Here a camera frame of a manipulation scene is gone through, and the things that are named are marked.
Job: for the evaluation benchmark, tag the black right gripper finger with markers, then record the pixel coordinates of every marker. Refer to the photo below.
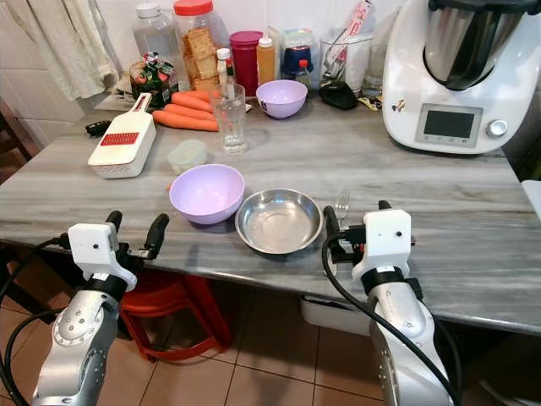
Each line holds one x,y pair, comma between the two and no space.
330,224
385,205

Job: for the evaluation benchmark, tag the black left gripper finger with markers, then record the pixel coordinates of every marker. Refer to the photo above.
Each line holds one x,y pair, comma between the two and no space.
114,220
158,233

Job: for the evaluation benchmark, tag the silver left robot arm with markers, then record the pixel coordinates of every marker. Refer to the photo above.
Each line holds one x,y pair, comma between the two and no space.
69,347

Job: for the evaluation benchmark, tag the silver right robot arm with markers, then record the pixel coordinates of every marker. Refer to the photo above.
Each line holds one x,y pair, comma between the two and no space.
397,338

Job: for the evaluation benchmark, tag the silver metal fork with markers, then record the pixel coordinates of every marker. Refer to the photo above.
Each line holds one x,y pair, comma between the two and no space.
342,203

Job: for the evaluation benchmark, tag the stainless steel bowl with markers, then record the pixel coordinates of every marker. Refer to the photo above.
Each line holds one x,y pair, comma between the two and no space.
279,220

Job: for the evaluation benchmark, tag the large lilac plastic bowl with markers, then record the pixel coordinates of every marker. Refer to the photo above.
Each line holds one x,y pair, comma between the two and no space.
206,193

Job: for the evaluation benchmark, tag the red plastic stool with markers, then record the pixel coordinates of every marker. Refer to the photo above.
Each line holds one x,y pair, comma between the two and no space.
177,304

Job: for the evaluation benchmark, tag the white grater with red blade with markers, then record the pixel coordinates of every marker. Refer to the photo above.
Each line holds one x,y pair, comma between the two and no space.
122,148

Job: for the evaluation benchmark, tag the white bin under table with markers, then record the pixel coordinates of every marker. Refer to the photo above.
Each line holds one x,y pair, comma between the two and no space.
330,317

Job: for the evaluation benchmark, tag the small clear lidded container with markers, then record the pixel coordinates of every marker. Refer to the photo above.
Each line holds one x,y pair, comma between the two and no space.
187,156

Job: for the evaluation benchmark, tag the black key fob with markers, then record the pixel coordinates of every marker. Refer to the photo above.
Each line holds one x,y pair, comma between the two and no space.
98,128

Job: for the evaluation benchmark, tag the orange carrot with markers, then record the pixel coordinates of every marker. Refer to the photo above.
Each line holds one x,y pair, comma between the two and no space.
182,122
191,101
188,111

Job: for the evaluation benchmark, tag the black pouch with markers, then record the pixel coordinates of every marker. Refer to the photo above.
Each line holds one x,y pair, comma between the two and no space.
338,96

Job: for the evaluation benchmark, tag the white kitchen food processor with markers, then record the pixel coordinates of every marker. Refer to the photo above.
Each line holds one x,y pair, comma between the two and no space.
410,85

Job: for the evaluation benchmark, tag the dark wooden chair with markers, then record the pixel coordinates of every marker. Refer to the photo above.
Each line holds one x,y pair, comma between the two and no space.
13,144

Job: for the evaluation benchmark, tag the small lilac plastic bowl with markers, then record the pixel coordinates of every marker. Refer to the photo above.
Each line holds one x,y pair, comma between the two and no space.
281,100

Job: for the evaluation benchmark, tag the clear drinking glass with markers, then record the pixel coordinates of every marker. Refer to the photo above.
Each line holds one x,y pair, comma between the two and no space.
228,118

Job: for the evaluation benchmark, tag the jar of wrapped sweets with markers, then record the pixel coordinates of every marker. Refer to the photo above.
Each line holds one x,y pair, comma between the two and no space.
152,79

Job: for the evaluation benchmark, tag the clear plastic utensil container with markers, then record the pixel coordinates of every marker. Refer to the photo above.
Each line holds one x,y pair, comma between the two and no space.
347,63

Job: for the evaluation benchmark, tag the orange sauce bottle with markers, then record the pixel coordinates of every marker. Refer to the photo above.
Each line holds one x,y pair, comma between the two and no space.
266,61

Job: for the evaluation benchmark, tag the clear jar with blue contents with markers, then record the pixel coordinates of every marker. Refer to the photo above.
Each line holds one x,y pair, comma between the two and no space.
297,51

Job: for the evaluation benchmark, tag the small white capped bottle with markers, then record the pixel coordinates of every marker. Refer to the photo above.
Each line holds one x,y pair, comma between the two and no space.
223,63

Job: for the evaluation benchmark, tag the hanging beige towel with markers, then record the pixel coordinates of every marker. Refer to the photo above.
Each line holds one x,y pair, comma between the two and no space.
72,42

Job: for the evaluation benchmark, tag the clear plastic bottle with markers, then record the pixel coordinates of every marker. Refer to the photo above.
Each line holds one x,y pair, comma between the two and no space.
154,38

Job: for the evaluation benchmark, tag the red lidded jar of toast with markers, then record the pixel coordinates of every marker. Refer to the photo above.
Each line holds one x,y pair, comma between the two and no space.
199,51

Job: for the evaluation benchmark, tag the maroon canister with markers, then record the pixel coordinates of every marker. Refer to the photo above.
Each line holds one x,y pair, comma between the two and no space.
243,59

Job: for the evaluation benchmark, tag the red and white packet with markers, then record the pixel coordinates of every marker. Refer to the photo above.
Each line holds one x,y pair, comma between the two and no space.
359,19

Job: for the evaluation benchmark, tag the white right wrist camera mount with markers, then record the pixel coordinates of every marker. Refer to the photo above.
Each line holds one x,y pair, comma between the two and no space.
385,237

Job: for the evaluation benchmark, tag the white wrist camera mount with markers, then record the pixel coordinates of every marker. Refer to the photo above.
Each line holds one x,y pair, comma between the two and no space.
385,237
91,247

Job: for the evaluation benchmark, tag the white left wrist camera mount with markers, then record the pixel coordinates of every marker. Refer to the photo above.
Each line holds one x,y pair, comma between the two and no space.
91,247

